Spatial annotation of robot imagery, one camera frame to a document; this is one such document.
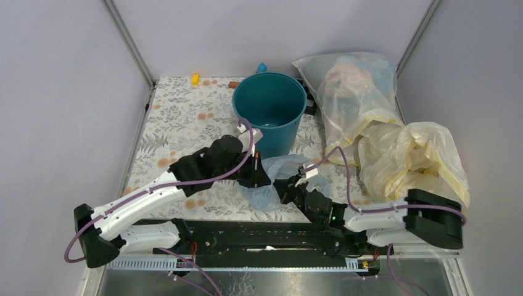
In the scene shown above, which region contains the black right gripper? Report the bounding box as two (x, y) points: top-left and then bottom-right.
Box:
(273, 173), (320, 225)

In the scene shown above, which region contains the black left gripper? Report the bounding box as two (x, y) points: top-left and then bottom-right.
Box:
(215, 149), (273, 188)

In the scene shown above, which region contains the light blue plastic trash bag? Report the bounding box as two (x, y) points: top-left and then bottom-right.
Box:
(242, 154), (331, 212)

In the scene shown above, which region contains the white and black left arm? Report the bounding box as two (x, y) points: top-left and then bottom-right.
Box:
(73, 129), (271, 268)

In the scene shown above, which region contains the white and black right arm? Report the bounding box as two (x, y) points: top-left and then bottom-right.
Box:
(273, 176), (466, 254)

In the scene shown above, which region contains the teal plastic trash bin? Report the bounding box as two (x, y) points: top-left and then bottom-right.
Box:
(232, 72), (307, 158)

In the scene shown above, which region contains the blue object behind bin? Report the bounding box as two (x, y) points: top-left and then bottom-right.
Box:
(256, 63), (268, 73)

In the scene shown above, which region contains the black white checkered board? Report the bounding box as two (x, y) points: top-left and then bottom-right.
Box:
(297, 78), (317, 115)

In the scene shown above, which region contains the small brown cylinder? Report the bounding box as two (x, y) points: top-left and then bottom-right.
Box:
(228, 81), (240, 89)

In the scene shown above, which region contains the floral patterned table cloth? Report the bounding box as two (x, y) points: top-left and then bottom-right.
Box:
(124, 77), (305, 222)

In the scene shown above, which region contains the yellowish crumpled plastic bag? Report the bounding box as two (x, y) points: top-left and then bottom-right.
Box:
(358, 121), (470, 209)

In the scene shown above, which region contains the clear bag with stuffed items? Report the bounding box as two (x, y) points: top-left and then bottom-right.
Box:
(292, 52), (403, 165)

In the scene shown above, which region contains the small yellow block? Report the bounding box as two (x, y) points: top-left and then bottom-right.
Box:
(191, 73), (200, 86)

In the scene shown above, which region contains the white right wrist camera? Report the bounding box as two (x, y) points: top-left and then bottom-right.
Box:
(295, 162), (318, 187)

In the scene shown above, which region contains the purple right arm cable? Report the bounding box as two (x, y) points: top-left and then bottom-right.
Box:
(304, 146), (467, 223)

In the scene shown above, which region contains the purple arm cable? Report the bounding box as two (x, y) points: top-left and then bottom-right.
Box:
(304, 146), (467, 223)
(64, 117), (255, 264)

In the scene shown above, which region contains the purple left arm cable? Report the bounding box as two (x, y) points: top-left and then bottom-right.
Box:
(64, 117), (255, 264)

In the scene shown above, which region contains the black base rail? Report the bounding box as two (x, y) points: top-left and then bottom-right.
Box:
(134, 220), (393, 268)

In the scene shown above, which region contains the white slotted cable duct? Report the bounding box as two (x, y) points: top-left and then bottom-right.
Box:
(105, 254), (369, 273)

